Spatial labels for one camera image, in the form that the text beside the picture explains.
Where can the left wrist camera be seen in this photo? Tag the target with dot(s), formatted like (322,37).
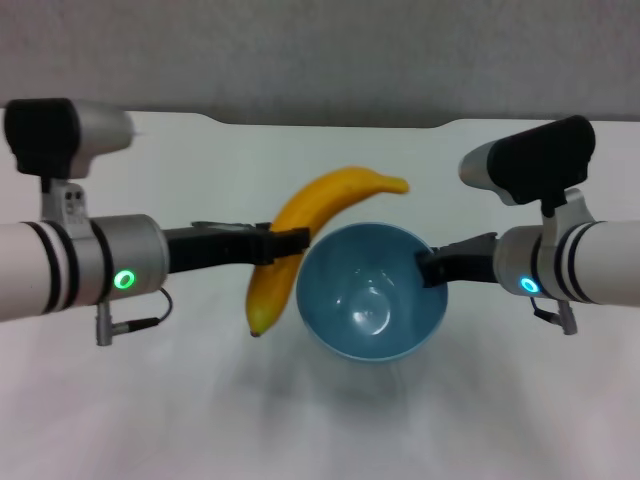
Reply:
(50,135)

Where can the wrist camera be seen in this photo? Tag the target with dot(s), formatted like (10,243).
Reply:
(50,135)
(535,160)

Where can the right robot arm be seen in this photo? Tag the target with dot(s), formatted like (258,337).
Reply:
(585,265)

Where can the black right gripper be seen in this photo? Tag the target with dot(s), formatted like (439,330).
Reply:
(467,260)

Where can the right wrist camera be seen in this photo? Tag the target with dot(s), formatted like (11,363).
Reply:
(535,160)

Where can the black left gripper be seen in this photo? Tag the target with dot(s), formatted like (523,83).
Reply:
(215,247)

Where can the blue bowl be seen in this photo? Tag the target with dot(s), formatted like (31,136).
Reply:
(370,310)

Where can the yellow banana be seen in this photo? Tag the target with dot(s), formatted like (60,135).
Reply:
(325,200)

